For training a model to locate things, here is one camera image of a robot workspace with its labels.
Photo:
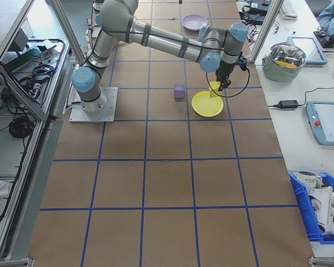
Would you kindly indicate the yellow foam block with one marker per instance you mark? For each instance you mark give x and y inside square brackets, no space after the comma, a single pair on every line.
[213,93]

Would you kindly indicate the purple foam block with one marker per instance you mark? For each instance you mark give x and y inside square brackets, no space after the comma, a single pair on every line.
[179,93]

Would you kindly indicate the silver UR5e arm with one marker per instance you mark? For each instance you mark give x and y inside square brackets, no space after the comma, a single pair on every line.
[161,39]
[97,4]

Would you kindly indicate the yellow plate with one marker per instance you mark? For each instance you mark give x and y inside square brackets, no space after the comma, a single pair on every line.
[204,108]

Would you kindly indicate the steel cooking pot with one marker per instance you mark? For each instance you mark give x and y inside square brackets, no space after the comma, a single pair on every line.
[281,73]

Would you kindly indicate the purple plate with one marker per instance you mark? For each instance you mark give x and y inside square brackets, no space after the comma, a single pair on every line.
[193,22]

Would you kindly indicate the black power adapter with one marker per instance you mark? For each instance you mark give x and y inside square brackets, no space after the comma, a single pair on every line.
[288,104]
[257,9]

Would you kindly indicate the glass pot lid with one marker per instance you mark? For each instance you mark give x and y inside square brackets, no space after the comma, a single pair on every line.
[288,54]

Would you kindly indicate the white keyboard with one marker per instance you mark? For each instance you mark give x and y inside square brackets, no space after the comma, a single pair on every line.
[289,9]

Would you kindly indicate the blue teach pendant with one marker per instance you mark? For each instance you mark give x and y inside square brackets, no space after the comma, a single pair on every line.
[313,53]
[331,122]

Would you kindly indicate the yellow rubber band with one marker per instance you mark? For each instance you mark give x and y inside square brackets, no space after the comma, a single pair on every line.
[326,57]

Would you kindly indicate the blue jacket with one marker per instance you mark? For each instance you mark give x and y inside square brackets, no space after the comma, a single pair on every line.
[332,14]

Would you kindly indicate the white mug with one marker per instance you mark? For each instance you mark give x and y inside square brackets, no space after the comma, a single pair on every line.
[306,180]

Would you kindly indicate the blue plastic bin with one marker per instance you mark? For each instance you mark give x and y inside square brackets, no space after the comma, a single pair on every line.
[303,211]

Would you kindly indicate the grey metal box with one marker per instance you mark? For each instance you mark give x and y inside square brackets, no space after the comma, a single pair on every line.
[22,39]

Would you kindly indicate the aluminum profile bar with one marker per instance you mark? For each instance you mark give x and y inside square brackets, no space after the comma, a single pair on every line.
[327,262]
[9,263]

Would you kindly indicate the upright aluminum profile post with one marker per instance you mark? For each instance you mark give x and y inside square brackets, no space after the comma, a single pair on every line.
[69,33]
[263,30]

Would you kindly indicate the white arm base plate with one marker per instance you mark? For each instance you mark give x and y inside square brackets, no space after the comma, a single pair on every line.
[108,111]

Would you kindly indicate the V-shaped metal bar frame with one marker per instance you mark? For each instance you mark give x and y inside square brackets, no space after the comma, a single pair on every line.
[30,97]

